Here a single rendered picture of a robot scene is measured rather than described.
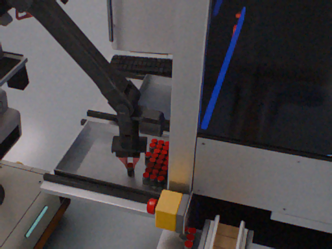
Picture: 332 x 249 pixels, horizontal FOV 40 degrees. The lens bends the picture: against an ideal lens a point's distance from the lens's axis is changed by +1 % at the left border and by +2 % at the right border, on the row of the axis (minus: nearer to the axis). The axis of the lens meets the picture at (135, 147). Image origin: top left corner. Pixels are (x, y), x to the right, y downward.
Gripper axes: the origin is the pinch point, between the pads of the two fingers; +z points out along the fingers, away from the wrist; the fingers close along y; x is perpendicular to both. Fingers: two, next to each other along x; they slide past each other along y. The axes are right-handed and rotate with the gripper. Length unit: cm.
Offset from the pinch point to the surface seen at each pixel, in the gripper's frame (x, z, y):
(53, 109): 151, 91, -68
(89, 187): -7.1, 2.7, -11.9
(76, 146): 12.6, 3.8, -19.0
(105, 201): -11.1, 4.3, -6.7
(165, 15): 88, -8, 9
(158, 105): 37.2, 3.8, 7.6
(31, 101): 160, 91, -86
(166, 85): 50, 4, 11
